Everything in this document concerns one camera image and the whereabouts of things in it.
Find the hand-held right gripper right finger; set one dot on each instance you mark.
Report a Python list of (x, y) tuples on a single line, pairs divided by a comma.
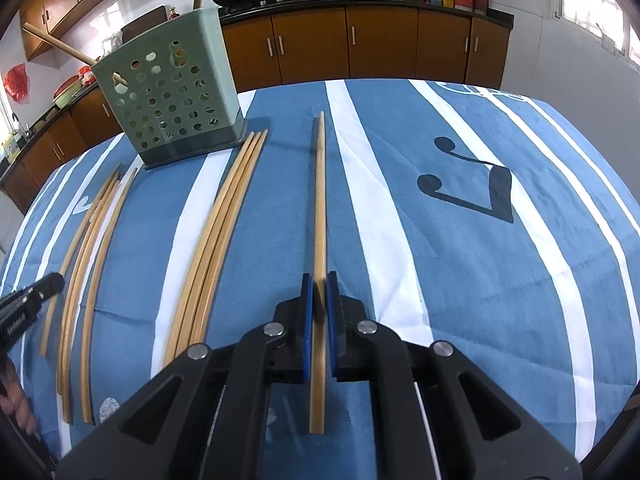
[(332, 330)]

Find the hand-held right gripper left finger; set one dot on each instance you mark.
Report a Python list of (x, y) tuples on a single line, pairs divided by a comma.
[(306, 330)]

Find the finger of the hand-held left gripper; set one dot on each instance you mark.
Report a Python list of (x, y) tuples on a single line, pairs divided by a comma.
[(35, 295)]

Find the chopsticks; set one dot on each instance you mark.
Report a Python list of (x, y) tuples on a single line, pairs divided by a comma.
[(316, 210)]

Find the green perforated utensil holder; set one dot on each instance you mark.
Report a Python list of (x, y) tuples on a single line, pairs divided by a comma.
[(227, 110)]

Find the person's left hand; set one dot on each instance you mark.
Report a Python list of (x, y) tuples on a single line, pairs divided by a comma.
[(12, 390)]

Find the blue white striped tablecloth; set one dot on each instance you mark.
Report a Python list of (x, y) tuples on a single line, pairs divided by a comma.
[(450, 260)]

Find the yellow detergent bottle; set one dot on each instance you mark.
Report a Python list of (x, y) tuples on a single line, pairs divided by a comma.
[(9, 146)]

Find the metal faucet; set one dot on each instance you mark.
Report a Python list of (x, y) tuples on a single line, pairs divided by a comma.
[(20, 122)]

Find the green basin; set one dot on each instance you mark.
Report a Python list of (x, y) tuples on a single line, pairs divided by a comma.
[(70, 96)]

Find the hanging red plastic bag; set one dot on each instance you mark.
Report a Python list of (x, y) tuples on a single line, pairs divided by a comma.
[(16, 82)]

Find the red white plastic bag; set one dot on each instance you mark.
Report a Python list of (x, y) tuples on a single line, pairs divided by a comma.
[(87, 75)]

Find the wooden base cabinets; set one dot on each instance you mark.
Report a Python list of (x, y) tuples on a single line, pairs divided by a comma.
[(380, 45)]

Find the dark cutting board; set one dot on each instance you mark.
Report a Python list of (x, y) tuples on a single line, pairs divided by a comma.
[(145, 22)]

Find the small red bottle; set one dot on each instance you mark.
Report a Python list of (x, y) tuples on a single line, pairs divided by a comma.
[(174, 14)]

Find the black kitchen countertop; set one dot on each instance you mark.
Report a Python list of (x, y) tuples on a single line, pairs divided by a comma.
[(380, 0)]

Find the wooden wall cabinets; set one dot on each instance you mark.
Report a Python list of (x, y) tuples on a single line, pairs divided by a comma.
[(60, 5)]

